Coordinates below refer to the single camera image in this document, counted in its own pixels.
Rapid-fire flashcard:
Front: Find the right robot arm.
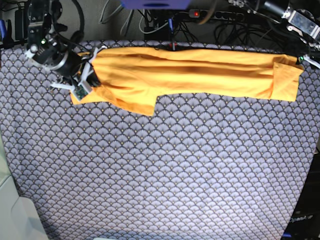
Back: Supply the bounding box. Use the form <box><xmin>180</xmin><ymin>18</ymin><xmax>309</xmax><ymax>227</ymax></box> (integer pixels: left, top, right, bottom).
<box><xmin>25</xmin><ymin>0</ymin><xmax>101</xmax><ymax>102</ymax></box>

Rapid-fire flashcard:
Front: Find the red black table clamp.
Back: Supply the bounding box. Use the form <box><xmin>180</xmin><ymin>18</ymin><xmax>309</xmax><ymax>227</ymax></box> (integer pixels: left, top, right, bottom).
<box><xmin>169</xmin><ymin>41</ymin><xmax>177</xmax><ymax>51</ymax></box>

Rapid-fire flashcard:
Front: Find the yellow T-shirt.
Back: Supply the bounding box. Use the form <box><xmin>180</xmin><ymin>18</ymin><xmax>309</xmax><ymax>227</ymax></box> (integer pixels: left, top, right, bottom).
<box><xmin>81</xmin><ymin>47</ymin><xmax>304</xmax><ymax>116</ymax></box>

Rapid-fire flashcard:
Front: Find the white plastic bin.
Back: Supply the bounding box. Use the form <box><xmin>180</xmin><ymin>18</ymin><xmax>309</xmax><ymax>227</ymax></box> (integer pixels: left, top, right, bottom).
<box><xmin>0</xmin><ymin>143</ymin><xmax>48</xmax><ymax>240</ymax></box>

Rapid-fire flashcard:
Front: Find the black power strip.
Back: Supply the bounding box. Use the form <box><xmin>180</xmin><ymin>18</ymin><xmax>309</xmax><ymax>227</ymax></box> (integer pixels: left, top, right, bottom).
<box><xmin>188</xmin><ymin>9</ymin><xmax>245</xmax><ymax>22</ymax></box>

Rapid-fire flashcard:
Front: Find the blue fan-pattern tablecloth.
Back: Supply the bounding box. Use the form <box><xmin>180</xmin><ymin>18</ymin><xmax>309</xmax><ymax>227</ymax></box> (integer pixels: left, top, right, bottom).
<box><xmin>0</xmin><ymin>48</ymin><xmax>320</xmax><ymax>240</ymax></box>

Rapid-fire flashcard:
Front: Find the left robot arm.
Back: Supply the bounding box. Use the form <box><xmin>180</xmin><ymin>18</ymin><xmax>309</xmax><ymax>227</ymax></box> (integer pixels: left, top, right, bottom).
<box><xmin>228</xmin><ymin>0</ymin><xmax>320</xmax><ymax>69</ymax></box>

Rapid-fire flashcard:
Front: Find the black OpenArm base box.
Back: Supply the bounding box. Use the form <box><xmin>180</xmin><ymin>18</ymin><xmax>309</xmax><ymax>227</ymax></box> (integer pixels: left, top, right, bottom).
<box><xmin>281</xmin><ymin>153</ymin><xmax>320</xmax><ymax>240</ymax></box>

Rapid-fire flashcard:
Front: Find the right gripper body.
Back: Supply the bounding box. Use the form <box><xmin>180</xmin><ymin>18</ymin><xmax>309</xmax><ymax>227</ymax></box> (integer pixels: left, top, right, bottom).
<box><xmin>49</xmin><ymin>51</ymin><xmax>83</xmax><ymax>78</ymax></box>

